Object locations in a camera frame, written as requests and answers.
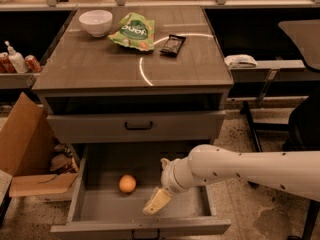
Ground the white pump bottle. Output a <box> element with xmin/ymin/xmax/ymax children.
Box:
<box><xmin>5</xmin><ymin>41</ymin><xmax>28</xmax><ymax>74</ymax></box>

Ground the closed grey top drawer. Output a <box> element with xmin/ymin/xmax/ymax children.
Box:
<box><xmin>47</xmin><ymin>111</ymin><xmax>225</xmax><ymax>144</ymax></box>

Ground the brown cardboard box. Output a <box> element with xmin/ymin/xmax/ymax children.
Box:
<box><xmin>0</xmin><ymin>93</ymin><xmax>77</xmax><ymax>200</ymax></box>

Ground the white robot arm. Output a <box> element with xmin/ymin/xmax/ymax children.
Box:
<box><xmin>143</xmin><ymin>144</ymin><xmax>320</xmax><ymax>215</ymax></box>

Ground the grey drawer cabinet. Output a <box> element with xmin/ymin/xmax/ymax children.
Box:
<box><xmin>33</xmin><ymin>6</ymin><xmax>233</xmax><ymax>156</ymax></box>

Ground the green snack bag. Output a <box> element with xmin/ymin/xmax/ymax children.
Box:
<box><xmin>108</xmin><ymin>13</ymin><xmax>155</xmax><ymax>52</ymax></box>

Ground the orange fruit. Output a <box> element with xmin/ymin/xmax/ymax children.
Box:
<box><xmin>119</xmin><ymin>175</ymin><xmax>136</xmax><ymax>193</ymax></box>

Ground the black snack bar wrapper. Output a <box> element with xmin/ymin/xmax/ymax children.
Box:
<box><xmin>160</xmin><ymin>34</ymin><xmax>186</xmax><ymax>57</ymax></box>

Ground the open grey middle drawer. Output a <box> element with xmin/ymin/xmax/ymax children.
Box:
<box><xmin>51</xmin><ymin>141</ymin><xmax>231</xmax><ymax>240</ymax></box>

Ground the white ceramic bowl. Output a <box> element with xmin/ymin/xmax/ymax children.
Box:
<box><xmin>79</xmin><ymin>10</ymin><xmax>113</xmax><ymax>37</ymax></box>

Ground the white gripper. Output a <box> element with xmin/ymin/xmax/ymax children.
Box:
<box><xmin>143</xmin><ymin>158</ymin><xmax>194</xmax><ymax>215</ymax></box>

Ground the crumpled brown paper trash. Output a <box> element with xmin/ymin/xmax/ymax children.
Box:
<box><xmin>50</xmin><ymin>144</ymin><xmax>79</xmax><ymax>174</ymax></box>

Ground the red soda can at edge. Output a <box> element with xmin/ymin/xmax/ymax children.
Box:
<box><xmin>0</xmin><ymin>52</ymin><xmax>16</xmax><ymax>73</ymax></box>

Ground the black office chair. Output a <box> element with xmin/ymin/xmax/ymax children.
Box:
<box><xmin>240</xmin><ymin>19</ymin><xmax>320</xmax><ymax>240</ymax></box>

